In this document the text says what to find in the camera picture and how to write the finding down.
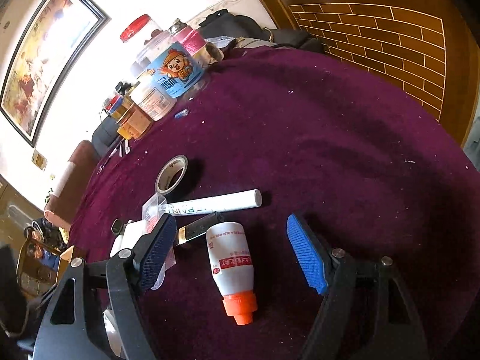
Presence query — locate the white power adapter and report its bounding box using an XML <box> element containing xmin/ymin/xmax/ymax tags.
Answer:
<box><xmin>109</xmin><ymin>219</ymin><xmax>147</xmax><ymax>258</ymax></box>

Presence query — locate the black gold lipstick tube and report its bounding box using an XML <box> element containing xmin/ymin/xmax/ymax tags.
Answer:
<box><xmin>173</xmin><ymin>212</ymin><xmax>224</xmax><ymax>246</ymax></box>

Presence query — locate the white bottle orange cap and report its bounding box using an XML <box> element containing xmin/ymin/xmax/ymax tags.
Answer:
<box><xmin>206</xmin><ymin>222</ymin><xmax>257</xmax><ymax>326</ymax></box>

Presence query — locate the white paint marker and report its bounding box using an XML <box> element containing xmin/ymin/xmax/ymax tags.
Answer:
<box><xmin>163</xmin><ymin>189</ymin><xmax>262</xmax><ymax>216</ymax></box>

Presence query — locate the wooden organizer box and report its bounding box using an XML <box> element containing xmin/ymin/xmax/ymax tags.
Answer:
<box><xmin>55</xmin><ymin>245</ymin><xmax>86</xmax><ymax>284</ymax></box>

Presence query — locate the brown pink chair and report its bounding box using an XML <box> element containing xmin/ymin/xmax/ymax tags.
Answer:
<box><xmin>44</xmin><ymin>140</ymin><xmax>98</xmax><ymax>230</ymax></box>

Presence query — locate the black tape roll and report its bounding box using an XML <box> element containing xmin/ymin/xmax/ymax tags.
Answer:
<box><xmin>154</xmin><ymin>155</ymin><xmax>189</xmax><ymax>196</ymax></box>

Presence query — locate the purple velvet tablecloth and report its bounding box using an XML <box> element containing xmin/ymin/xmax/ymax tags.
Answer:
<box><xmin>71</xmin><ymin>47</ymin><xmax>479</xmax><ymax>359</ymax></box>

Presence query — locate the orange label jar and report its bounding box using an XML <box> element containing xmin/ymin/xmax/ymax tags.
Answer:
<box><xmin>117</xmin><ymin>103</ymin><xmax>154</xmax><ymax>140</ymax></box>

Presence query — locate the white label jar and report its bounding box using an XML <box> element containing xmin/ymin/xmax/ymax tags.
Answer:
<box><xmin>129</xmin><ymin>81</ymin><xmax>176</xmax><ymax>122</ymax></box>

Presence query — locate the small blue battery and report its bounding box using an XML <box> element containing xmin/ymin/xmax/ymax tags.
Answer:
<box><xmin>174</xmin><ymin>109</ymin><xmax>190</xmax><ymax>119</ymax></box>

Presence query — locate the blue cartoon label jar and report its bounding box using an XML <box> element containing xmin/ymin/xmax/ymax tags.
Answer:
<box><xmin>145</xmin><ymin>41</ymin><xmax>208</xmax><ymax>99</ymax></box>

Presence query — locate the wooden brick pattern cabinet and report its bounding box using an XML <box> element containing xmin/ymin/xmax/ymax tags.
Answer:
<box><xmin>260</xmin><ymin>0</ymin><xmax>479</xmax><ymax>146</ymax></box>

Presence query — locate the red lid clear jar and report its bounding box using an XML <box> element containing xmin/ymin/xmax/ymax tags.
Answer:
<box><xmin>120</xmin><ymin>14</ymin><xmax>163</xmax><ymax>80</ymax></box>

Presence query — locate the framed painting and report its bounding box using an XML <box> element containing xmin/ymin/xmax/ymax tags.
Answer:
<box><xmin>1</xmin><ymin>0</ymin><xmax>109</xmax><ymax>147</ymax></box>

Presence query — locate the pink lidded cup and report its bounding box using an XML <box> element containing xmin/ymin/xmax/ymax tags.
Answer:
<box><xmin>168</xmin><ymin>19</ymin><xmax>207</xmax><ymax>56</ymax></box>

